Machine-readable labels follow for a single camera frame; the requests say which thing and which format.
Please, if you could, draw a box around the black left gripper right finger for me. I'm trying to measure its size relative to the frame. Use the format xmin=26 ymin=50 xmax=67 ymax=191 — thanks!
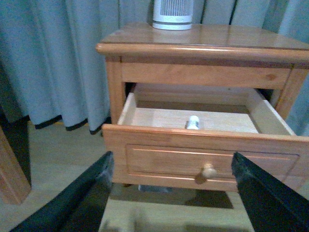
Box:
xmin=231 ymin=152 xmax=309 ymax=232

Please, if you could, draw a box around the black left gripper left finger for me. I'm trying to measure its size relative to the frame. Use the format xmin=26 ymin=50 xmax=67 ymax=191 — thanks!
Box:
xmin=12 ymin=151 xmax=114 ymax=232

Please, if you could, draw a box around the wooden top drawer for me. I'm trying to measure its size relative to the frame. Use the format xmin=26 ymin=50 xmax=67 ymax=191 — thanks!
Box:
xmin=103 ymin=84 xmax=309 ymax=191

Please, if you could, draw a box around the white medicine bottle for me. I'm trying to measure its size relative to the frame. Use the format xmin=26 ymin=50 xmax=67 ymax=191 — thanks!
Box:
xmin=185 ymin=116 xmax=199 ymax=130

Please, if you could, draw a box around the floor power socket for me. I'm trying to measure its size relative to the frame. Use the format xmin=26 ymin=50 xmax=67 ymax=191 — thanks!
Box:
xmin=138 ymin=185 xmax=172 ymax=193

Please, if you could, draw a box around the grey curtain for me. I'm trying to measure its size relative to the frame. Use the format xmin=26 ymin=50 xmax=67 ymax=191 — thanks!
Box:
xmin=0 ymin=0 xmax=309 ymax=136

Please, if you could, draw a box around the wooden nightstand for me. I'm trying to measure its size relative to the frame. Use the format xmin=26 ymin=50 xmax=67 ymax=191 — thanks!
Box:
xmin=96 ymin=23 xmax=309 ymax=123

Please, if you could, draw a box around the white air purifier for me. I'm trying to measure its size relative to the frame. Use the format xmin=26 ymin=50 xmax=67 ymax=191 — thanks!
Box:
xmin=152 ymin=0 xmax=194 ymax=30

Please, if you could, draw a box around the wooden bed frame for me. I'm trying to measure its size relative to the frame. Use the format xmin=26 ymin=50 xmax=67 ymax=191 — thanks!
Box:
xmin=0 ymin=128 xmax=31 ymax=204

